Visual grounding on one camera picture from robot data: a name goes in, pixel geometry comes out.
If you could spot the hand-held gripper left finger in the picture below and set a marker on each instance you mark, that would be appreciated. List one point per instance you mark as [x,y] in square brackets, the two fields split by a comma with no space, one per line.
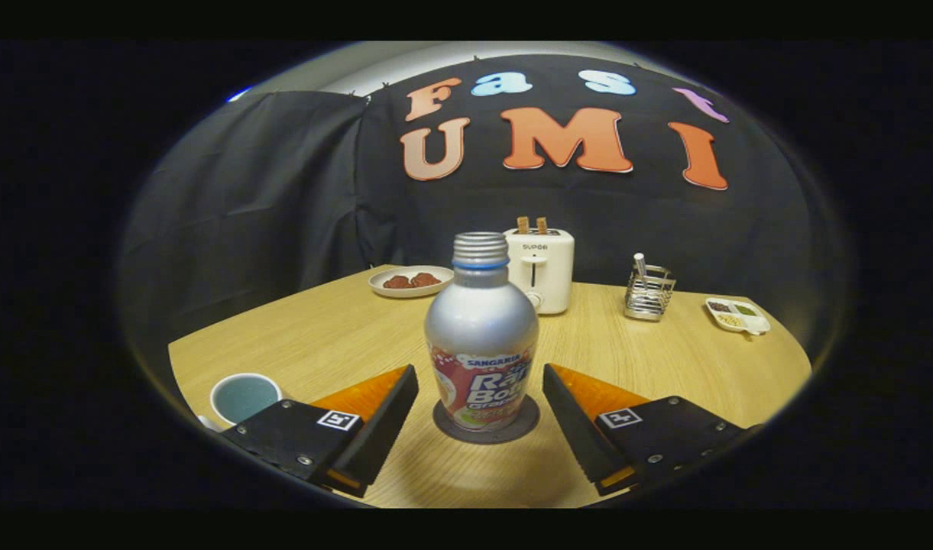
[378,431]

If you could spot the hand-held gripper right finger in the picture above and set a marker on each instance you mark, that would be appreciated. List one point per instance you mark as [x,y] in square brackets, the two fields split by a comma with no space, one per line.
[577,431]

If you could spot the dark brown round coaster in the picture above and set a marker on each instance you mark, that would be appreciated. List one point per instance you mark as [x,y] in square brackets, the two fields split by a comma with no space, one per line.
[443,428]

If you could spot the white cup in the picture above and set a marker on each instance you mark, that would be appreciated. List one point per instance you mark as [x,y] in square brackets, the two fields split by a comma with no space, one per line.
[244,397]

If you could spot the silver juice bottle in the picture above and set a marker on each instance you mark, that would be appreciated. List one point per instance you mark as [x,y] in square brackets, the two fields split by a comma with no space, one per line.
[481,321]

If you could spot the wooden table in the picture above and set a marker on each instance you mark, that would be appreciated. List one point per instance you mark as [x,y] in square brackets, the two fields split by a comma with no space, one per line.
[344,336]

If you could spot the white round plate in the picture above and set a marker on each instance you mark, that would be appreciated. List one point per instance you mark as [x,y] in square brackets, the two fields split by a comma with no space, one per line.
[409,292]

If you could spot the brown cookie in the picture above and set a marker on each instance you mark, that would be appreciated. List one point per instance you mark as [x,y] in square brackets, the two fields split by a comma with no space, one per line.
[397,282]
[426,279]

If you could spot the white toaster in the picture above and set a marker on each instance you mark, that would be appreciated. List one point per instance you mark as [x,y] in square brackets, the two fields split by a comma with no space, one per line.
[554,267]

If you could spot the white spoon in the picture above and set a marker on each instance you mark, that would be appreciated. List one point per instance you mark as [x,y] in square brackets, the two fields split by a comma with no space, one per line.
[640,263]

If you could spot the white divided dish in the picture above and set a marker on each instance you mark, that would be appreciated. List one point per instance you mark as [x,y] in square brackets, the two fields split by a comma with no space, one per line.
[737,317]

